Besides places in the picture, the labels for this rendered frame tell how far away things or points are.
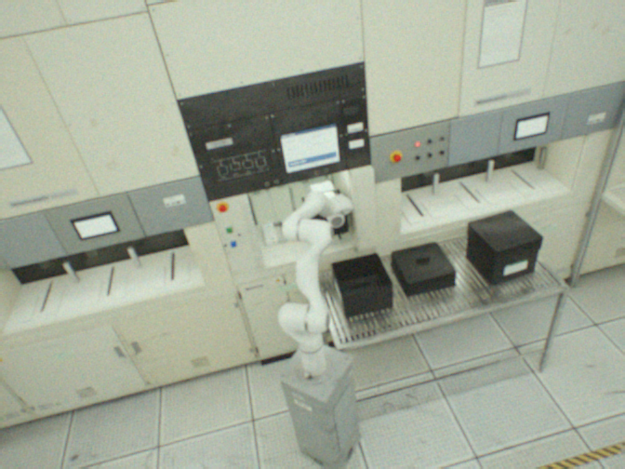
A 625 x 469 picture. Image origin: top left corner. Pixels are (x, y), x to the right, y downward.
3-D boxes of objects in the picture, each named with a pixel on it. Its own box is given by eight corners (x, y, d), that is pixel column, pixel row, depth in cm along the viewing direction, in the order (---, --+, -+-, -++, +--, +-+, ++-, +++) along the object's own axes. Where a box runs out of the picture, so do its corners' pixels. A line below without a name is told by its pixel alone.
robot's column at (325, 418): (339, 477, 260) (325, 401, 214) (299, 454, 274) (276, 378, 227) (363, 435, 277) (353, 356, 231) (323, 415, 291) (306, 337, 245)
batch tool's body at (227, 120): (261, 371, 322) (176, 104, 203) (246, 282, 397) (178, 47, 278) (382, 340, 331) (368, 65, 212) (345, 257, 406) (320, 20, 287)
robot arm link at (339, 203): (336, 182, 219) (349, 196, 248) (308, 201, 221) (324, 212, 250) (346, 198, 216) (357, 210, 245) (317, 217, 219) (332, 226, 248)
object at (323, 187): (312, 246, 272) (304, 201, 253) (305, 227, 289) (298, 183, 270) (352, 236, 275) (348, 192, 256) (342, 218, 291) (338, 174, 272)
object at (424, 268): (406, 297, 258) (406, 280, 250) (390, 263, 281) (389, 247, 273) (457, 285, 260) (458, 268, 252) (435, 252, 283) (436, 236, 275)
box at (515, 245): (491, 287, 256) (496, 252, 241) (463, 256, 278) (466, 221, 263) (537, 272, 260) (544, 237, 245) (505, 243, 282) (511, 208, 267)
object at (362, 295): (333, 284, 273) (330, 262, 262) (378, 274, 275) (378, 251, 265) (345, 318, 251) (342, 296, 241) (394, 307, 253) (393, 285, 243)
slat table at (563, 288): (348, 428, 282) (337, 349, 236) (325, 351, 329) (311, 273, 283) (544, 371, 295) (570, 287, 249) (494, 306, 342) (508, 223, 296)
